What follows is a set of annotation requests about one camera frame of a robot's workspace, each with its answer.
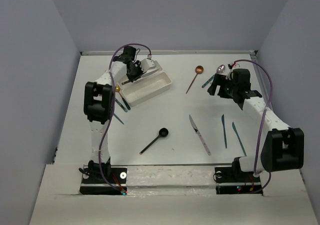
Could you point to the teal plastic knife right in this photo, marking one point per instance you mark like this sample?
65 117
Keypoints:
239 139

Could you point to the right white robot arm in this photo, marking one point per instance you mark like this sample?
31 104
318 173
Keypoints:
280 147

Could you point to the gold spoon teal handle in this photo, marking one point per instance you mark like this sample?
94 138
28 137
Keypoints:
118 90

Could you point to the teal plastic knife left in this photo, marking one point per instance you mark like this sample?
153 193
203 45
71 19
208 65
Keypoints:
224 131

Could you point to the copper round spoon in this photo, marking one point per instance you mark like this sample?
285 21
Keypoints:
198 71

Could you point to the teal plastic knife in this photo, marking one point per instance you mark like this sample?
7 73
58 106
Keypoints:
224 131
239 139

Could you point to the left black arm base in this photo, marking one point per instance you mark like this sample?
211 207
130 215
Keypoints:
112 183

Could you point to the white front utensil tray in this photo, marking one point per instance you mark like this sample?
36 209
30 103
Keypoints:
146 88

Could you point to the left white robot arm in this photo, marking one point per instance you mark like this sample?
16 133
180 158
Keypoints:
99 105

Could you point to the steel knife teal handle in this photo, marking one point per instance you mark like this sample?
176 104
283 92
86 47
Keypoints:
121 105

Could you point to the black measuring spoon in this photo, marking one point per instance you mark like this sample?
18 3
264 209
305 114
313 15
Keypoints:
162 133

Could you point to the pink handled steak knife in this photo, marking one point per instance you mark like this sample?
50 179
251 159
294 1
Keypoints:
194 126

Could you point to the steel knife dark handle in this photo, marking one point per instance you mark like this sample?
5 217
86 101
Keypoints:
126 82

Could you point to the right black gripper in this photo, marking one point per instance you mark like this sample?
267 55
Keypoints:
219 80

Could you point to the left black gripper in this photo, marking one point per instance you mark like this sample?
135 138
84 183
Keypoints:
132 78

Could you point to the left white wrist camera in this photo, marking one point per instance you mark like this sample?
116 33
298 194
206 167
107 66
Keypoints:
147 64

